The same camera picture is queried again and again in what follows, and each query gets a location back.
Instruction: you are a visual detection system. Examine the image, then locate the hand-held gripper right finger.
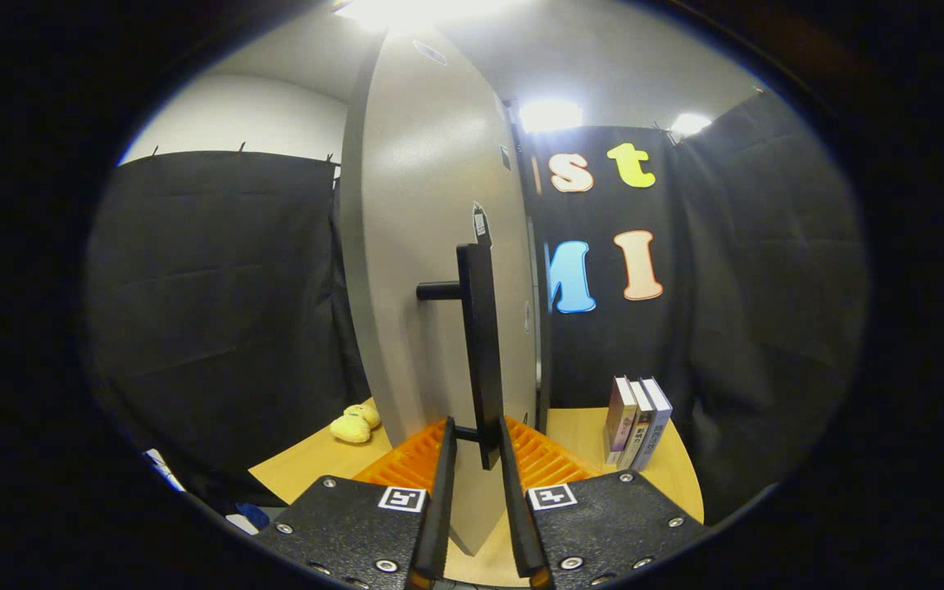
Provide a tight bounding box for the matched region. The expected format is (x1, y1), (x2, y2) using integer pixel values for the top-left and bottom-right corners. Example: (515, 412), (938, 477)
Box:
(498, 416), (710, 590)

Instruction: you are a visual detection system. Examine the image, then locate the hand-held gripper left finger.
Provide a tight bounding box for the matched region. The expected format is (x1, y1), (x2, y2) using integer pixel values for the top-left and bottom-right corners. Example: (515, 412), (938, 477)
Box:
(255, 416), (458, 590)

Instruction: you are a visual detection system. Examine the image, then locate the black door handle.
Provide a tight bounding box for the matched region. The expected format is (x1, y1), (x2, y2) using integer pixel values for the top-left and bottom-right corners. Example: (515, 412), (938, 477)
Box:
(416, 243), (506, 470)

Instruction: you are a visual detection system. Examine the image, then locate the beige cabinet door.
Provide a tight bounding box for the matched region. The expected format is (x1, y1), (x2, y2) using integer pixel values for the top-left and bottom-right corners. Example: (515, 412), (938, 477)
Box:
(339, 29), (540, 556)

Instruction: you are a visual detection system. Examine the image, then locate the yellow plush toy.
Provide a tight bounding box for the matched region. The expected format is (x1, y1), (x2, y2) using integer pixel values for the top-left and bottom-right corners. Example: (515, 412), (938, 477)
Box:
(329, 403), (381, 445)

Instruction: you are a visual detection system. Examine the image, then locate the white spine book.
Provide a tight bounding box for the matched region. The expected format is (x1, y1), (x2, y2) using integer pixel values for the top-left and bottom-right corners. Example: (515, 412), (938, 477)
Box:
(619, 379), (655, 471)

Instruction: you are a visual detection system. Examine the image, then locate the dark grey cabinet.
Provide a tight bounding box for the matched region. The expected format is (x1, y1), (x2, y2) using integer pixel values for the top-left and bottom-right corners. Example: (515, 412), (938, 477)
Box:
(505, 100), (556, 412)

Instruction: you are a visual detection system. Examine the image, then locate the grey blue book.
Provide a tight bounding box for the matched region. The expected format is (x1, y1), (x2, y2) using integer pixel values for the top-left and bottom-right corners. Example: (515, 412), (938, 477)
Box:
(632, 377), (674, 473)

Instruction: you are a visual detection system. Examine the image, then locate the blue object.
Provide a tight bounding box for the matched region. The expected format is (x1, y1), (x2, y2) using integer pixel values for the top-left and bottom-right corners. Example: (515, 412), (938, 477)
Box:
(226, 501), (272, 533)

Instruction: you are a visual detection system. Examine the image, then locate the black backdrop cloth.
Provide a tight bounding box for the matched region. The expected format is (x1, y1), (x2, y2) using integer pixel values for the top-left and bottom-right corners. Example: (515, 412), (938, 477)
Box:
(83, 90), (870, 525)

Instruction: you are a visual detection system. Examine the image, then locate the large bright ceiling light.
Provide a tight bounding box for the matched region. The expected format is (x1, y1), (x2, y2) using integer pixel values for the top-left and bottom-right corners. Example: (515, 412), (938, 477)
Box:
(333, 0), (514, 34)

